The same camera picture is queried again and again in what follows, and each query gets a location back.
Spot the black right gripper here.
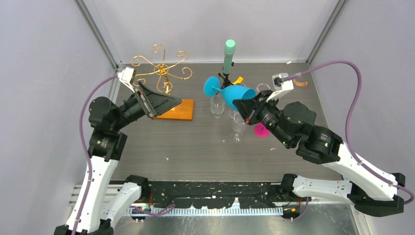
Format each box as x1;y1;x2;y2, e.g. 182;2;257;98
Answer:
231;90;292;146

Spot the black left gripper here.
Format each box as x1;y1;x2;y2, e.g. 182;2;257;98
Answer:
112;81;181;131

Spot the clear stemmed wine glass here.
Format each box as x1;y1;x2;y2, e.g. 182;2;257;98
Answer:
256;83;270;93

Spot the clear tall flute glass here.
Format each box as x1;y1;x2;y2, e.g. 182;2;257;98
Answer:
228;108;238;118

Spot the pink wine glass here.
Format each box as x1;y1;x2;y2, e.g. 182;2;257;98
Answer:
254;123;270;138

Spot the clear patterned tumbler glass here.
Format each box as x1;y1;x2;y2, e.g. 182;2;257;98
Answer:
210;95;225;118

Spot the blue wine glass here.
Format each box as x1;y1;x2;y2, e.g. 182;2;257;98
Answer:
203;76;256;111

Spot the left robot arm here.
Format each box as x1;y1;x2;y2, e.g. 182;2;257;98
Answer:
54;83;182;235

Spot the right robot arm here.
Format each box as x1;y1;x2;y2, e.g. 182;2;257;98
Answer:
233;91;405;217

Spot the orange wooden rack base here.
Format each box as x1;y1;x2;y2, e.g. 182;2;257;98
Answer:
155;99;194;121

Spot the yellow curved block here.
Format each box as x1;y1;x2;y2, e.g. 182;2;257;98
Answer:
233;76;244;85

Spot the black tripod mic stand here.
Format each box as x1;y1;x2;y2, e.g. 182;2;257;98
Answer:
218;73;234;89

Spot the brown curved wooden block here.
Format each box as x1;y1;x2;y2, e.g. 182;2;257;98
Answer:
293;80;308;87

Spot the mint green microphone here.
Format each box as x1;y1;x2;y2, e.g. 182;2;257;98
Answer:
223;39;236;75

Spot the gold wire glass rack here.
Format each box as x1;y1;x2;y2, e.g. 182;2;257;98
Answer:
131;44;193;95

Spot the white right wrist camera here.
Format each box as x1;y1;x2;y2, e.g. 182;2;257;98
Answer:
266;73;294;102

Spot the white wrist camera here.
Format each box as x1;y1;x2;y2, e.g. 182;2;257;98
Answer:
117;67;138;93
266;73;294;102

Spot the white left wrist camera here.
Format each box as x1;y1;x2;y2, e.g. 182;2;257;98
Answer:
117;67;138;93

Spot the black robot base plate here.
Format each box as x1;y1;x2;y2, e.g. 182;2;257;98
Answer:
103;180;313;210

